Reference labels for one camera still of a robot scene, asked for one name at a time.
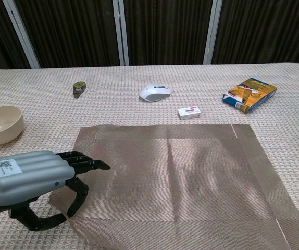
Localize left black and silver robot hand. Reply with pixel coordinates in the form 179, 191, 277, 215
0, 150, 111, 232

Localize beige plastic bowl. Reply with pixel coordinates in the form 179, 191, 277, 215
0, 105, 24, 146

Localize brown woven placemat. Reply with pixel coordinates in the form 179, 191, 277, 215
48, 123, 299, 250

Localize green correction tape dispenser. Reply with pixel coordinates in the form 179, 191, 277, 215
72, 81, 87, 99

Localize beige woven tablecloth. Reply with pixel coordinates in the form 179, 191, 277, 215
0, 62, 299, 250

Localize white and grey computer mouse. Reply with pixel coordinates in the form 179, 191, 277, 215
139, 84, 171, 103

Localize dark pleated curtain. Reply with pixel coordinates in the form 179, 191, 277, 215
0, 0, 299, 73

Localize small white cardboard box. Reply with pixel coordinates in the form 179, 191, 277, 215
177, 106, 202, 121

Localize blue and yellow snack box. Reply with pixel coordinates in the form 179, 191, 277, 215
222, 77, 278, 115

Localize white metal frame post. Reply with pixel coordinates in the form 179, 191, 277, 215
2, 0, 41, 69
203, 0, 222, 65
112, 0, 130, 66

